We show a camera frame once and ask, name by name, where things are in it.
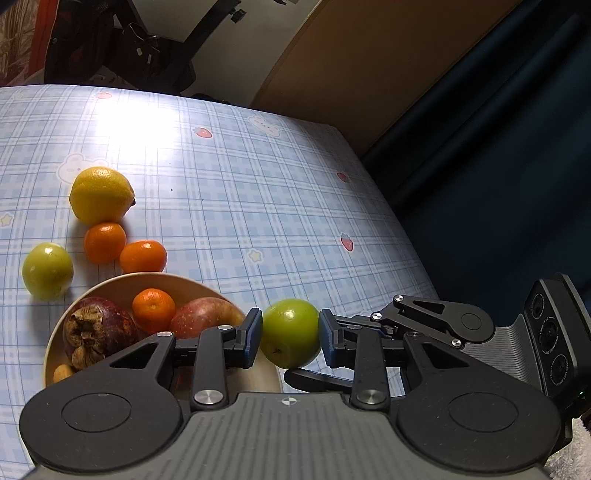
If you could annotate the dark blue curtain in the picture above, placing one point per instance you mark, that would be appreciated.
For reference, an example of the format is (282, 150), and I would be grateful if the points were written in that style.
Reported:
(489, 171)

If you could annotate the purple mangosteen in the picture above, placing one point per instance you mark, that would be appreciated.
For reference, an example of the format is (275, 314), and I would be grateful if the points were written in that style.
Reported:
(96, 329)

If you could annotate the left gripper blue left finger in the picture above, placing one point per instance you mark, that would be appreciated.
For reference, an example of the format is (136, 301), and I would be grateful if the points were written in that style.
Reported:
(219, 348)

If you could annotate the red apple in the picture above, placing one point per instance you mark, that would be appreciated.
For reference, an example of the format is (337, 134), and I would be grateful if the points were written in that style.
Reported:
(203, 313)

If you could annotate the small mandarin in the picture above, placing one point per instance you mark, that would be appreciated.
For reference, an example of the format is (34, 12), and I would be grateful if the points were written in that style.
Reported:
(153, 310)

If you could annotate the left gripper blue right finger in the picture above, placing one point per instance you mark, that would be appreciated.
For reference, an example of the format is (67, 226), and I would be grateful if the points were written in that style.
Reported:
(356, 343)

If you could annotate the blue plaid tablecloth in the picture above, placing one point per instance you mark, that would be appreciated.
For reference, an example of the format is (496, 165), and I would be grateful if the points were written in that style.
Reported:
(258, 207)

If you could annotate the lemon with pointed tip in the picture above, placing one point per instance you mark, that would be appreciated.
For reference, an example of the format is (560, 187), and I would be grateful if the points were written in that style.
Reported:
(100, 194)

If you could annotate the black exercise bike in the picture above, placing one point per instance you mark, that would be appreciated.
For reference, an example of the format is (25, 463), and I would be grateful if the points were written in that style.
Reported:
(211, 50)

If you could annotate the printed room backdrop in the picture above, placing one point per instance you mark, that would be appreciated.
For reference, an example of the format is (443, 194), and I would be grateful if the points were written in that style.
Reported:
(26, 28)

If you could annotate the green apple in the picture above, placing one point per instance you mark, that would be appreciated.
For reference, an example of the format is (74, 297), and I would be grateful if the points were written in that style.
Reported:
(291, 333)
(47, 271)

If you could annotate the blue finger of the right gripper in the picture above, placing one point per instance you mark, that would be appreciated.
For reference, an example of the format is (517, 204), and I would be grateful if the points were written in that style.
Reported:
(455, 324)
(314, 382)

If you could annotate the wooden wardrobe panel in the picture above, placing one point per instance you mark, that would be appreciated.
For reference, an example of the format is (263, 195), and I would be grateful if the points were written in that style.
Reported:
(358, 65)

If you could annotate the brown longan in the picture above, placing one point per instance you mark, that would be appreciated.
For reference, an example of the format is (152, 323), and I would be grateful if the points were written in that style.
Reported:
(62, 372)

